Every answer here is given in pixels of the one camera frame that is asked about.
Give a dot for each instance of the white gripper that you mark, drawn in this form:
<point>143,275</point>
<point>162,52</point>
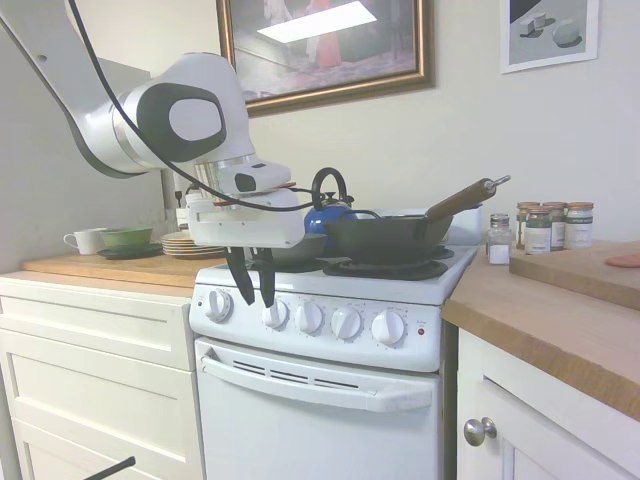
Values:
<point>250,225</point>

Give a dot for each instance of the white burner knob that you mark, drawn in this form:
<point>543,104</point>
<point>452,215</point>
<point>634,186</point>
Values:
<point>309,317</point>
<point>346,323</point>
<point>388,327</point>
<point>278,318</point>

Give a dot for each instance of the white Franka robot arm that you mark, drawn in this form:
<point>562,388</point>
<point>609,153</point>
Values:
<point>210,80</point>

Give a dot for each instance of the white kitchen stove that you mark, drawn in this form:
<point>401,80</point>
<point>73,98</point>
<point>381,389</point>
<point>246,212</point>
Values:
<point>320,440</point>

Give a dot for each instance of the white oven dial knob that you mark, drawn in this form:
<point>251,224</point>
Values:
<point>218,306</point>

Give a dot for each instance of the grey cast iron skillet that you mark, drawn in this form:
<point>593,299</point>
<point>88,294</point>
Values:
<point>310,250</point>

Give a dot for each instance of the black burner grate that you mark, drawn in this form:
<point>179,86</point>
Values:
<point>320,267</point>
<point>445,252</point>
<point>385,271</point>

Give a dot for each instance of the dark saucer plate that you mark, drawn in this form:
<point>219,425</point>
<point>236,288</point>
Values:
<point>130,253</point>

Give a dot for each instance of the green ceramic bowl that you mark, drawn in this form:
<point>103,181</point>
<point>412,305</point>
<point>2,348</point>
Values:
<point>125,238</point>

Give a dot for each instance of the long wooden counter board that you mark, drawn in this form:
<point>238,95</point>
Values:
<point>100,267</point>

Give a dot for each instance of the white ceramic mug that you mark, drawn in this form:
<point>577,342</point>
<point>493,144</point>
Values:
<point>87,241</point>

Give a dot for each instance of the white cabinet with drawers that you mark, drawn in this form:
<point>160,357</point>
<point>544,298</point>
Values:
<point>90,375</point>

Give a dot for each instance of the thin black rod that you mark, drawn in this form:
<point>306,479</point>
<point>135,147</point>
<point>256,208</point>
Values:
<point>117,466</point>

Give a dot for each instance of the bronze framed painting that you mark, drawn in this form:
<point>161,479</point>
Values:
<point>325,50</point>

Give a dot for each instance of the glass salt shaker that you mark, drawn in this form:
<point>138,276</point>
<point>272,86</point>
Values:
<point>498,245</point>

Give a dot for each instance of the glass spice jar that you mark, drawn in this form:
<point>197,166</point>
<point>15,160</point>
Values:
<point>558,225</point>
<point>538,232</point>
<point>580,225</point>
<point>521,220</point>

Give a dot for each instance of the silver round cabinet knob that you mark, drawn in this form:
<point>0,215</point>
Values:
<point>479,432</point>

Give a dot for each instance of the white cabinet with door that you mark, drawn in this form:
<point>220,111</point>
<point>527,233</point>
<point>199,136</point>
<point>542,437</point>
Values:
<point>530,440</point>

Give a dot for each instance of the thick wooden cutting board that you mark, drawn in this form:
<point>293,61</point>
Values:
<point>575,275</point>

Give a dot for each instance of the flat pink round item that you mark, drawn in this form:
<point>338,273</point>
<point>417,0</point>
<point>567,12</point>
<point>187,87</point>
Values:
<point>622,261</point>

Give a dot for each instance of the grey still life poster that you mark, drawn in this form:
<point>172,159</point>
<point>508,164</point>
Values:
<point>550,35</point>

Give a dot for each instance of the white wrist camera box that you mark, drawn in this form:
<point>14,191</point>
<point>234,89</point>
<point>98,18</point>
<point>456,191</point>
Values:
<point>270,175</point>

